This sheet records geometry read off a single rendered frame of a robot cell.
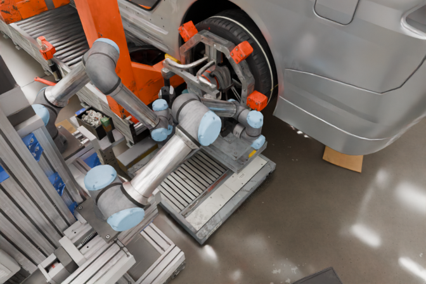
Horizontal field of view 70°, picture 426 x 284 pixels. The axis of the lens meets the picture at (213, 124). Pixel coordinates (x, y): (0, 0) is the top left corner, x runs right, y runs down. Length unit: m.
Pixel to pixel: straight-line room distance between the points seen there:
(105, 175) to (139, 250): 0.84
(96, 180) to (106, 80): 0.39
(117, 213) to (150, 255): 0.85
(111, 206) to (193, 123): 0.40
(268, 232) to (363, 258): 0.61
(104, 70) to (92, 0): 0.52
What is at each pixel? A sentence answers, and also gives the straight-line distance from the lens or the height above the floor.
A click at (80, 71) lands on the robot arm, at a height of 1.19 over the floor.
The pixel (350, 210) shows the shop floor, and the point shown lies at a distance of 2.45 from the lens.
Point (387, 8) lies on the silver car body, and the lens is 1.28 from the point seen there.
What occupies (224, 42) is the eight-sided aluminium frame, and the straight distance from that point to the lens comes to 1.70.
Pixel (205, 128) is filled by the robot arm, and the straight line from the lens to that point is 1.04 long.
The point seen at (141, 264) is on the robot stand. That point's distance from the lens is 1.91.
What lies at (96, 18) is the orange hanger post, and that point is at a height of 1.24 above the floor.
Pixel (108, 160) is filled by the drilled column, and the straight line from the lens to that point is 2.49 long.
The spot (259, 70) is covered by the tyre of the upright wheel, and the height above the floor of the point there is 1.01.
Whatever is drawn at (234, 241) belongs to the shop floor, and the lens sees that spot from 2.15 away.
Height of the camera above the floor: 1.97
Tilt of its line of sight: 46 degrees down
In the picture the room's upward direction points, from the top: straight up
